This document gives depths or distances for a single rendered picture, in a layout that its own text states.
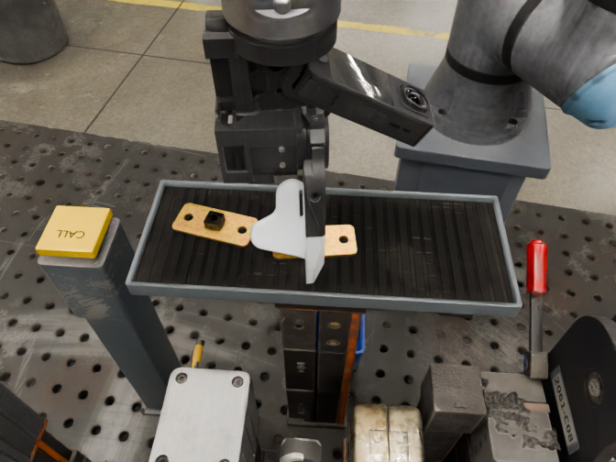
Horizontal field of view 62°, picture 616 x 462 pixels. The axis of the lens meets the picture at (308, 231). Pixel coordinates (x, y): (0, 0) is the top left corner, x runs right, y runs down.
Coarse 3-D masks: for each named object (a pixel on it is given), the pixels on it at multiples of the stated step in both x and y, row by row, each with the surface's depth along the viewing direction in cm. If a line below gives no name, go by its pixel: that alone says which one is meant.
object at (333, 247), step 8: (328, 232) 52; (336, 232) 52; (344, 232) 52; (352, 232) 52; (328, 240) 51; (336, 240) 51; (352, 240) 51; (328, 248) 51; (336, 248) 51; (344, 248) 51; (352, 248) 51; (280, 256) 50; (288, 256) 50; (328, 256) 50; (336, 256) 50; (344, 256) 51
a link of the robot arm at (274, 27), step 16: (224, 0) 30; (240, 0) 29; (256, 0) 28; (272, 0) 28; (288, 0) 28; (304, 0) 29; (320, 0) 29; (336, 0) 30; (240, 16) 30; (256, 16) 29; (272, 16) 29; (288, 16) 29; (304, 16) 29; (320, 16) 30; (336, 16) 31; (240, 32) 31; (256, 32) 30; (272, 32) 30; (288, 32) 30; (304, 32) 30; (320, 32) 31
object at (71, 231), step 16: (64, 208) 55; (80, 208) 55; (96, 208) 55; (48, 224) 53; (64, 224) 53; (80, 224) 53; (96, 224) 53; (48, 240) 52; (64, 240) 52; (80, 240) 52; (96, 240) 52; (64, 256) 52; (80, 256) 52
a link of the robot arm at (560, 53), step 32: (544, 0) 53; (576, 0) 49; (608, 0) 46; (544, 32) 53; (576, 32) 50; (608, 32) 47; (512, 64) 58; (544, 64) 53; (576, 64) 50; (608, 64) 48; (576, 96) 51; (608, 96) 49
